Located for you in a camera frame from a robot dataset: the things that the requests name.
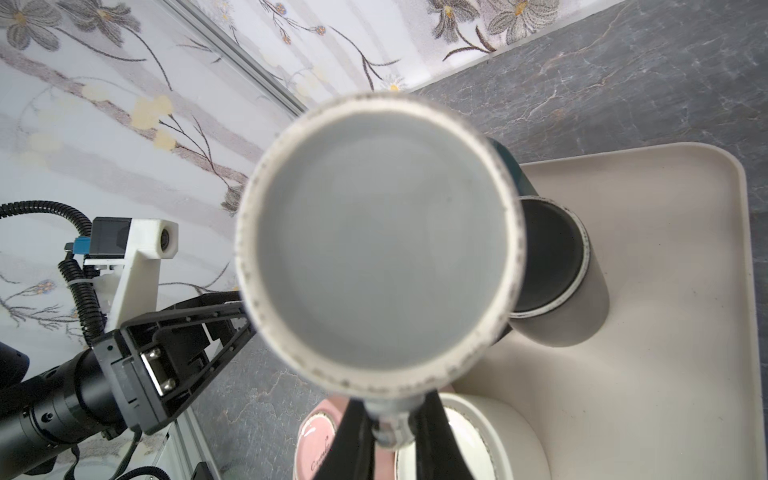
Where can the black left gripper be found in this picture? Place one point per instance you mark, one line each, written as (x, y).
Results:
(158, 363)

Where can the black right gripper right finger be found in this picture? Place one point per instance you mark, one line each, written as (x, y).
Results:
(437, 453)

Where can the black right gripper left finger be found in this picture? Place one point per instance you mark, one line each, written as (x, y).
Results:
(351, 454)

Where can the white cream mug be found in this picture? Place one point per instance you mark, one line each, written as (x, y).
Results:
(495, 440)

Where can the grey mug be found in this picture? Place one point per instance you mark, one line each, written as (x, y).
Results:
(380, 248)

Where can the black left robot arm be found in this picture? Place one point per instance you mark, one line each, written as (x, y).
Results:
(56, 410)

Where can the pink mug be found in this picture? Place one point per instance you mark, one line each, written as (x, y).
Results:
(316, 434)

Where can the black mug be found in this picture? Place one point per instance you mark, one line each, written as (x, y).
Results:
(564, 299)

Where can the dark green mug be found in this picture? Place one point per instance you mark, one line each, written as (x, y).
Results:
(520, 179)

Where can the beige rectangular tray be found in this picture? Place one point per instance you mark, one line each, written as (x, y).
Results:
(669, 388)

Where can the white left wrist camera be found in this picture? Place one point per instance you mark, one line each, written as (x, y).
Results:
(127, 252)

